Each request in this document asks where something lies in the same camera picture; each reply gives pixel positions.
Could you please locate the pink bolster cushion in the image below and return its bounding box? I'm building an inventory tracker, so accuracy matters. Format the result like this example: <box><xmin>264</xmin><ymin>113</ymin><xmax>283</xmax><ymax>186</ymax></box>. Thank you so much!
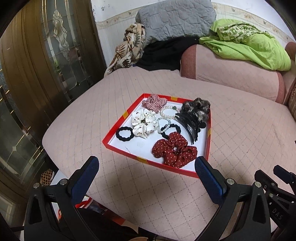
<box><xmin>180</xmin><ymin>44</ymin><xmax>286</xmax><ymax>105</ymax></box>

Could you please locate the green cloth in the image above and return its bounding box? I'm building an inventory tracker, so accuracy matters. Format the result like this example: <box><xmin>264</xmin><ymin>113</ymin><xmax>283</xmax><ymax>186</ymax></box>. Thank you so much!
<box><xmin>198</xmin><ymin>19</ymin><xmax>292</xmax><ymax>71</ymax></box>

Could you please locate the checkered slipper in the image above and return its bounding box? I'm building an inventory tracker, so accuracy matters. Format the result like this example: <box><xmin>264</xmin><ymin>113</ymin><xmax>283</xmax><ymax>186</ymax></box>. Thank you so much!
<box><xmin>40</xmin><ymin>169</ymin><xmax>55</xmax><ymax>186</ymax></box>

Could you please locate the black cloth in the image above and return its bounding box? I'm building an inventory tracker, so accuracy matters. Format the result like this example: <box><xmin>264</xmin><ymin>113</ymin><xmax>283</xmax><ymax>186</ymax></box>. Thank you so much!
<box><xmin>136</xmin><ymin>36</ymin><xmax>200</xmax><ymax>72</ymax></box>

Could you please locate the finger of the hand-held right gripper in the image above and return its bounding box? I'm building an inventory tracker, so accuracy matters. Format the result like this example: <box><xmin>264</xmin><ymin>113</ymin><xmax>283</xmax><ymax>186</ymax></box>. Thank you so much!
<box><xmin>254</xmin><ymin>170</ymin><xmax>279</xmax><ymax>197</ymax></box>
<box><xmin>273</xmin><ymin>165</ymin><xmax>296</xmax><ymax>193</ymax></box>

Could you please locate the pink quilted mattress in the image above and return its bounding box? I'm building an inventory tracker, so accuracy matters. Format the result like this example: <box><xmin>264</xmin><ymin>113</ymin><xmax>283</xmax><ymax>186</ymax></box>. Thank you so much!
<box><xmin>42</xmin><ymin>68</ymin><xmax>296</xmax><ymax>234</ymax></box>

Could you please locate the grey leopard scrunchie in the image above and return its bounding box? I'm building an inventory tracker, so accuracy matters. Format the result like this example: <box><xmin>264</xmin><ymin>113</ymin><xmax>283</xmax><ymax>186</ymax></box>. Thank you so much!
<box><xmin>181</xmin><ymin>98</ymin><xmax>211</xmax><ymax>123</ymax></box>

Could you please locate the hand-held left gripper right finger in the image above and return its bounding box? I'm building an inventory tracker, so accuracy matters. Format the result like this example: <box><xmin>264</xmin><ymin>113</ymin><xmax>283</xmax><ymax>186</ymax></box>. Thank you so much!
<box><xmin>194</xmin><ymin>156</ymin><xmax>272</xmax><ymax>241</ymax></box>

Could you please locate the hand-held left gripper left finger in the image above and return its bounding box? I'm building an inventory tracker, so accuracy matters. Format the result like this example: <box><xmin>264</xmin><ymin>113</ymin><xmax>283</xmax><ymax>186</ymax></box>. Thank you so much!
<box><xmin>23</xmin><ymin>156</ymin><xmax>100</xmax><ymax>241</ymax></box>

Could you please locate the pink striped scrunchie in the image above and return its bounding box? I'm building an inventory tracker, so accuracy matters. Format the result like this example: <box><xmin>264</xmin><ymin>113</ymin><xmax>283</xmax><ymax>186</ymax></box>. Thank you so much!
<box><xmin>142</xmin><ymin>94</ymin><xmax>167</xmax><ymax>110</ymax></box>

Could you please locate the brown patterned cushion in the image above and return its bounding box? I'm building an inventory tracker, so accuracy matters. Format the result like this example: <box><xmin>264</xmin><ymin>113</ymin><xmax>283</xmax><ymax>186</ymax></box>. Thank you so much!
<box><xmin>287</xmin><ymin>77</ymin><xmax>296</xmax><ymax>110</ymax></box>

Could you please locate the red plastic basket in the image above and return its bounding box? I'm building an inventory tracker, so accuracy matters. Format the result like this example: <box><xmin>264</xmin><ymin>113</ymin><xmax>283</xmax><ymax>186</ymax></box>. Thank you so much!
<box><xmin>58</xmin><ymin>196</ymin><xmax>93</xmax><ymax>220</ymax></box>

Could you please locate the wooden glass door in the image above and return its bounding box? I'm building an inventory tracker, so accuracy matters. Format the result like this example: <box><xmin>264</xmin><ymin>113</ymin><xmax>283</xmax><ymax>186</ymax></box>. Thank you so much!
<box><xmin>0</xmin><ymin>0</ymin><xmax>107</xmax><ymax>193</ymax></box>

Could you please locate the black wavy hair tie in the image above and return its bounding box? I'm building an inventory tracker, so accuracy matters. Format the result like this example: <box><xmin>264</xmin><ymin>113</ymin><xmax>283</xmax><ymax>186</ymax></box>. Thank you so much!
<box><xmin>116</xmin><ymin>126</ymin><xmax>134</xmax><ymax>142</ymax></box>

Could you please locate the white dotted scrunchie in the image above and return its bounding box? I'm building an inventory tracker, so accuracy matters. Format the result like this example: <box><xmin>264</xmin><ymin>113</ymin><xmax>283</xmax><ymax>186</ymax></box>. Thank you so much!
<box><xmin>131</xmin><ymin>108</ymin><xmax>158</xmax><ymax>139</ymax></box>

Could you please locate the white pearl bracelet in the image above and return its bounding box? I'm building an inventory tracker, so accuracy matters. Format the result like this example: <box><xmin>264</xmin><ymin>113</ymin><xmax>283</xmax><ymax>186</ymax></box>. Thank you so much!
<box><xmin>159</xmin><ymin>105</ymin><xmax>179</xmax><ymax>118</ymax></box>

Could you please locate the black toothed hair clip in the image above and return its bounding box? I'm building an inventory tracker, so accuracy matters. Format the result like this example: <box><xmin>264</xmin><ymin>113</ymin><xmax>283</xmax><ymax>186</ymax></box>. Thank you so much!
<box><xmin>174</xmin><ymin>111</ymin><xmax>207</xmax><ymax>144</ymax></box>

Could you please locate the red dotted scrunchie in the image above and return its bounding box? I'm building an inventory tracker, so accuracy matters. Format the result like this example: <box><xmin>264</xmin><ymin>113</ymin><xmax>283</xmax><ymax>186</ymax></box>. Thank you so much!
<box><xmin>152</xmin><ymin>132</ymin><xmax>198</xmax><ymax>168</ymax></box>

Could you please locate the red cardboard box tray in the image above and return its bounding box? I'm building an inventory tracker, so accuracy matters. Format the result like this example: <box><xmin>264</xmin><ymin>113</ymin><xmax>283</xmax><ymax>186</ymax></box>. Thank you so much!
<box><xmin>102</xmin><ymin>93</ymin><xmax>212</xmax><ymax>179</ymax></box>

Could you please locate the grey quilted pillow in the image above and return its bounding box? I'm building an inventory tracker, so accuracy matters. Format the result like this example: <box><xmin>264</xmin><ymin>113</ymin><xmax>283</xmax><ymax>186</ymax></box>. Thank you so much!
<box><xmin>135</xmin><ymin>0</ymin><xmax>216</xmax><ymax>44</ymax></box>

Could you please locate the leaf print blanket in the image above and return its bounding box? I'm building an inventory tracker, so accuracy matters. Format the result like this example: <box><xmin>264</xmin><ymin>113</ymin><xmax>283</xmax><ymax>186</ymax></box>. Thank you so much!
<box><xmin>104</xmin><ymin>23</ymin><xmax>147</xmax><ymax>76</ymax></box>

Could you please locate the black thin hair tie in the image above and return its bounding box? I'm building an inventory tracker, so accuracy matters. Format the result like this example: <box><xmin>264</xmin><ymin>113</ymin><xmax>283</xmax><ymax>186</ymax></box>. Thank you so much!
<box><xmin>161</xmin><ymin>124</ymin><xmax>182</xmax><ymax>139</ymax></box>

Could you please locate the pale bead bracelet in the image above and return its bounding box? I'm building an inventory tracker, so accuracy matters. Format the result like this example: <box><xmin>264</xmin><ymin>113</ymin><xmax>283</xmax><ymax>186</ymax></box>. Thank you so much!
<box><xmin>157</xmin><ymin>117</ymin><xmax>173</xmax><ymax>133</ymax></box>

